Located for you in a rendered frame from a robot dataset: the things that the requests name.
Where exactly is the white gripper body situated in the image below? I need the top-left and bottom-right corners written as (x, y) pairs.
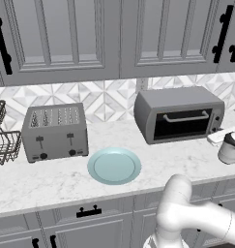
top-left (207, 126), bottom-right (235, 147)

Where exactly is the toaster oven glass door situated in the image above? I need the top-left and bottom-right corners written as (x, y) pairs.
top-left (153, 108), bottom-right (215, 142)

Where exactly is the grey toaster oven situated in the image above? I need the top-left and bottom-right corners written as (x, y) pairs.
top-left (133, 85), bottom-right (226, 145)

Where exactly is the black toaster lever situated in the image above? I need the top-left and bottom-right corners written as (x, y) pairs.
top-left (66, 132), bottom-right (75, 147)
top-left (35, 135), bottom-right (45, 150)

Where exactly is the grey base cupboard door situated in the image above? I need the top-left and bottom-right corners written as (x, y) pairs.
top-left (42, 211), bottom-right (134, 248)
top-left (0, 231), bottom-right (45, 248)

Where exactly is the grey four-slot toaster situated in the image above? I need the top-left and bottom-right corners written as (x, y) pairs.
top-left (20, 102), bottom-right (90, 164)

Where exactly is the grey drawer front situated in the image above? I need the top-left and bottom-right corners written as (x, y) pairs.
top-left (133, 177), bottom-right (235, 211)
top-left (0, 212), bottom-right (40, 236)
top-left (38, 195), bottom-right (135, 229)

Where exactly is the light blue plate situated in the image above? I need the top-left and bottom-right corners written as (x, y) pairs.
top-left (86, 146), bottom-right (143, 186)

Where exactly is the grey toaster oven door handle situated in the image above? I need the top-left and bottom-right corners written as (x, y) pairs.
top-left (162, 110), bottom-right (211, 125)

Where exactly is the black drawer handle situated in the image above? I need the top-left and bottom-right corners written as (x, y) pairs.
top-left (75, 203), bottom-right (103, 219)

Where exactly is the two-tier wire basket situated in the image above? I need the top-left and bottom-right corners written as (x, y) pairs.
top-left (0, 99), bottom-right (23, 167)

